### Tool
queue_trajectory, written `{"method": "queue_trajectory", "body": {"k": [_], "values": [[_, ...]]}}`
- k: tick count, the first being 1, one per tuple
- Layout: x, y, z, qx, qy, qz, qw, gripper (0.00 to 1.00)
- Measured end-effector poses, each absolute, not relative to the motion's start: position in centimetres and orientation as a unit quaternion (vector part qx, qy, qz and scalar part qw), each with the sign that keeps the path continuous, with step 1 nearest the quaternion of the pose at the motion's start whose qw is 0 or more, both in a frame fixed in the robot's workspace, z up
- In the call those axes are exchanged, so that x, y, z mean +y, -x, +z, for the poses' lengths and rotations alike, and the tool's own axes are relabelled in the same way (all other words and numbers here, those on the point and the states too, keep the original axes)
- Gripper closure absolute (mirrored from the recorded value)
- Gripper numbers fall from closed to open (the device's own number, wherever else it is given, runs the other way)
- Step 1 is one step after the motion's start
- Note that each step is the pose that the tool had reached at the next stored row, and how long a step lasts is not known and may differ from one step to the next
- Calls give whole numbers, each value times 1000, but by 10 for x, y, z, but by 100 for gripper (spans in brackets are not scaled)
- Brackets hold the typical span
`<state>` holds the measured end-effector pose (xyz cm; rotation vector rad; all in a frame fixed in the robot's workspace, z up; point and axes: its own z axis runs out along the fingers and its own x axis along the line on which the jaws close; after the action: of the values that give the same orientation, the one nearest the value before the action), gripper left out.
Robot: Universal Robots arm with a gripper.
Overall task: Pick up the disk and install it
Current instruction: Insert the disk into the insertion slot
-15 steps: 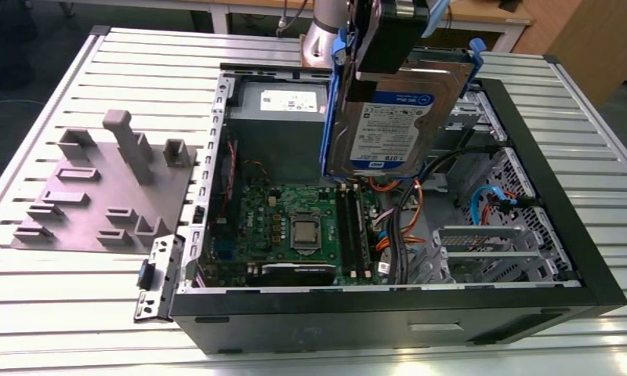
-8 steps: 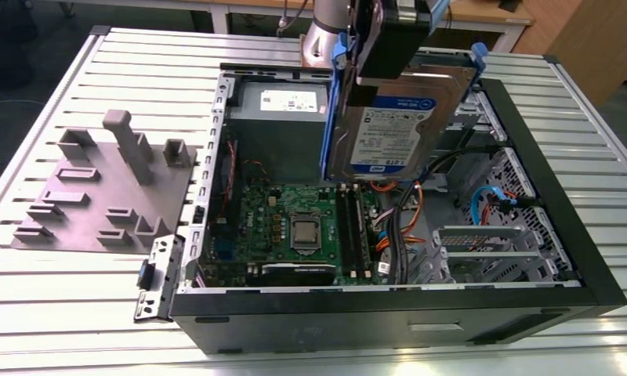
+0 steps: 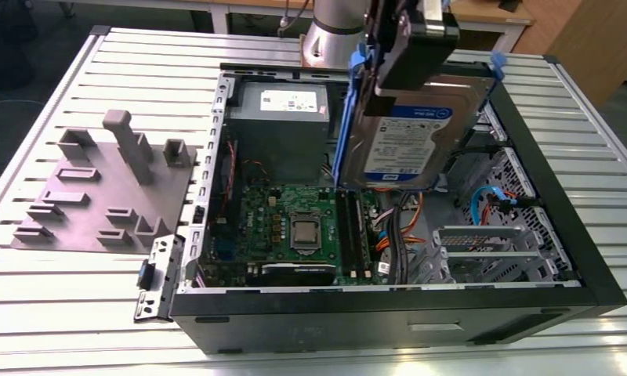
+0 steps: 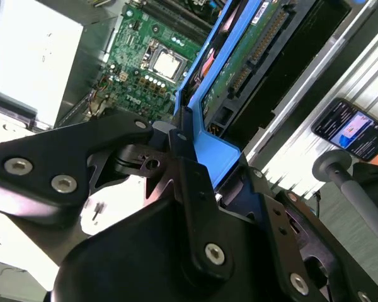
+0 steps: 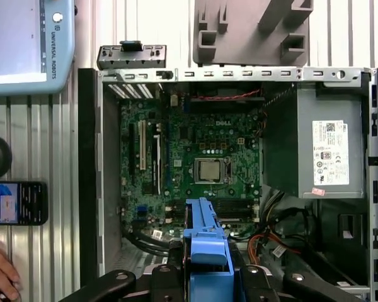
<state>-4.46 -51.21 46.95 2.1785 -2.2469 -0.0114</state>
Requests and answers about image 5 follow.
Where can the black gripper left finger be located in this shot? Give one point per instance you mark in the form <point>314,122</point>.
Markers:
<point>165,283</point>

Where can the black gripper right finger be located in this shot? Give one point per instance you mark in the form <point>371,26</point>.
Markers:
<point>258,283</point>

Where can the hard disk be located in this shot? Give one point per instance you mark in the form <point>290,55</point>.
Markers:
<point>208,248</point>

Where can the person hand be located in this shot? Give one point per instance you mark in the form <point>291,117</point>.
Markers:
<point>0,277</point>

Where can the silver CPU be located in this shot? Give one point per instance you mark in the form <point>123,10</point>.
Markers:
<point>209,170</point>

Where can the black PC case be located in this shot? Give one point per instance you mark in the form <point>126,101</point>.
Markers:
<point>88,157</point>

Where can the grey power supply unit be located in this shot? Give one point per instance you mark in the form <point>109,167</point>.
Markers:
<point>302,141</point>

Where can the green motherboard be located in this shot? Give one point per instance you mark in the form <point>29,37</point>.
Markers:
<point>189,132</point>

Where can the black phone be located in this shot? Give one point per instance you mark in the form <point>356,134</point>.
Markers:
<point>31,201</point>

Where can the grey parts rack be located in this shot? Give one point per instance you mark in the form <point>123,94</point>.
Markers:
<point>249,47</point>

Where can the pale blue teach pendant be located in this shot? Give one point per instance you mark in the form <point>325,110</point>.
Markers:
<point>61,47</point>

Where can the metal expansion slot bracket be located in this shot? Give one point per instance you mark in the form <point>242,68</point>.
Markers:
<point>113,61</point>

